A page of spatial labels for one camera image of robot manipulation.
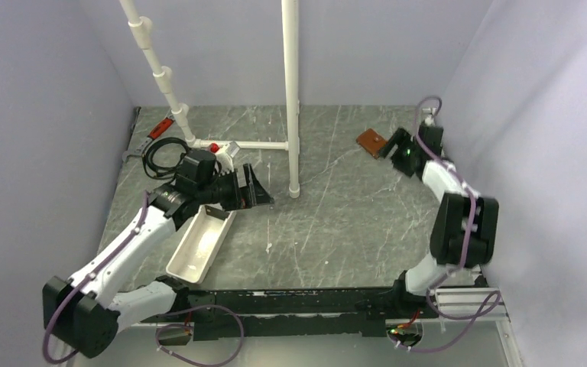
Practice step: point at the white plastic tray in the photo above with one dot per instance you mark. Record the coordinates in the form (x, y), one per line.
(200, 243)

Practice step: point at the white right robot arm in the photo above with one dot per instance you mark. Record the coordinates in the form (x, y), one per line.
(463, 235)

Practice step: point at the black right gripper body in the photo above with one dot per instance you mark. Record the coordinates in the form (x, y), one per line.
(402, 154)

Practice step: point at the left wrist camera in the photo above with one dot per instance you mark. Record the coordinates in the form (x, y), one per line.
(200, 167)

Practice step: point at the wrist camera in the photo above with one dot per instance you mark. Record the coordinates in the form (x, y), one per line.
(200, 167)
(432, 135)

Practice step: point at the white PVC pipe frame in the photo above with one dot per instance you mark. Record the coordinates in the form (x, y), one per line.
(225, 53)

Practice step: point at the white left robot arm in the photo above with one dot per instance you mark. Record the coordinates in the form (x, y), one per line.
(84, 313)

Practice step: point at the brown leather card holder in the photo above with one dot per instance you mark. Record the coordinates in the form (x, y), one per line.
(371, 142)

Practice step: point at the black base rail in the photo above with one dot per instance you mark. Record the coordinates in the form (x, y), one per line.
(366, 311)

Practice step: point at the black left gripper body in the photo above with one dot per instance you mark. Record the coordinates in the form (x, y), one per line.
(224, 189)

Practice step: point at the red handled pliers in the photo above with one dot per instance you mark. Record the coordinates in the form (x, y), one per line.
(153, 135)

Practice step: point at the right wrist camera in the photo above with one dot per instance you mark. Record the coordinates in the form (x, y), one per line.
(432, 135)

